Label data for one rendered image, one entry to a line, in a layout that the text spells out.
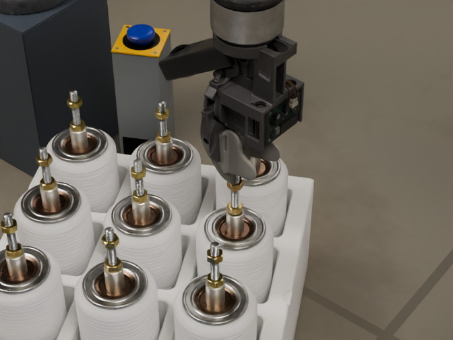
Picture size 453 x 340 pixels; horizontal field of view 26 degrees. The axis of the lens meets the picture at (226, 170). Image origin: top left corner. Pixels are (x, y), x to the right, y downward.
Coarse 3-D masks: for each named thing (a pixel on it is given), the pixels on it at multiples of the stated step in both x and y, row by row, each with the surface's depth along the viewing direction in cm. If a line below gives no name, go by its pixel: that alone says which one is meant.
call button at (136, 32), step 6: (138, 24) 141; (144, 24) 141; (132, 30) 139; (138, 30) 139; (144, 30) 139; (150, 30) 140; (132, 36) 138; (138, 36) 138; (144, 36) 138; (150, 36) 139; (132, 42) 140; (138, 42) 138; (144, 42) 139
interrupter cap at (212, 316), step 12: (204, 276) 114; (228, 276) 114; (192, 288) 112; (204, 288) 113; (228, 288) 113; (240, 288) 112; (192, 300) 111; (204, 300) 111; (228, 300) 111; (240, 300) 111; (192, 312) 110; (204, 312) 110; (216, 312) 110; (228, 312) 110; (240, 312) 110; (216, 324) 108
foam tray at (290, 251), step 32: (128, 160) 141; (128, 192) 136; (288, 192) 137; (96, 224) 132; (288, 224) 131; (96, 256) 127; (192, 256) 127; (288, 256) 127; (64, 288) 123; (288, 288) 122; (160, 320) 124; (288, 320) 122
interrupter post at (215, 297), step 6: (210, 288) 109; (216, 288) 109; (222, 288) 109; (210, 294) 109; (216, 294) 109; (222, 294) 110; (210, 300) 110; (216, 300) 110; (222, 300) 110; (210, 306) 111; (216, 306) 111
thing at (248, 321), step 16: (176, 304) 111; (256, 304) 112; (176, 320) 111; (192, 320) 109; (240, 320) 109; (256, 320) 113; (176, 336) 113; (192, 336) 109; (208, 336) 108; (224, 336) 108; (240, 336) 110
